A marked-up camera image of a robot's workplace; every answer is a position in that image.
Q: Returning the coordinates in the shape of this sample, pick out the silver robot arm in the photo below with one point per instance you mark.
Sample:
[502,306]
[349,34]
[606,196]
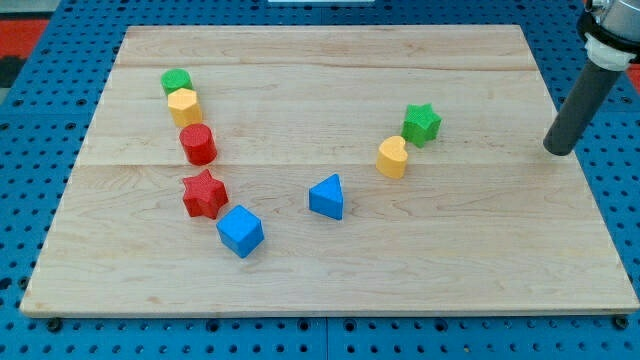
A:
[614,23]

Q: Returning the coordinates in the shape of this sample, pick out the red cylinder block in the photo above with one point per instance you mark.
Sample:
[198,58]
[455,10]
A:
[198,144]

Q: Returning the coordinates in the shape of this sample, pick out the yellow heart block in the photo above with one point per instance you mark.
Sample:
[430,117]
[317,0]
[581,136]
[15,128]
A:
[392,157]

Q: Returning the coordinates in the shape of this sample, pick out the red star block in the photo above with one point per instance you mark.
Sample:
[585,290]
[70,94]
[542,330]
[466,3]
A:
[204,195]

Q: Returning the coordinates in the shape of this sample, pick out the blue triangle block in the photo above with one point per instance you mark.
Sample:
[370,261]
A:
[326,198]

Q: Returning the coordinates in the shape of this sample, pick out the yellow hexagon block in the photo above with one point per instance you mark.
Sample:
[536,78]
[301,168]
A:
[184,107]

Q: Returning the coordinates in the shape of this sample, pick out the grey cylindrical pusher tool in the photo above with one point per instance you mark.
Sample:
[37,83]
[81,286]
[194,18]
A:
[605,64]

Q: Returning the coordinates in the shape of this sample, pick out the blue cube block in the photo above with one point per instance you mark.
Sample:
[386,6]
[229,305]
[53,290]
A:
[241,231]

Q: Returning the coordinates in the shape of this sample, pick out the green cylinder block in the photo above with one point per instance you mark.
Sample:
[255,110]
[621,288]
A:
[175,79]

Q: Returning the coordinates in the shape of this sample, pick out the green star block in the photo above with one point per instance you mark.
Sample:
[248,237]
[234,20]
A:
[421,124]

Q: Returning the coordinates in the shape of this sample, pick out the wooden board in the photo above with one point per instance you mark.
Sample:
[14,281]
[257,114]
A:
[484,222]

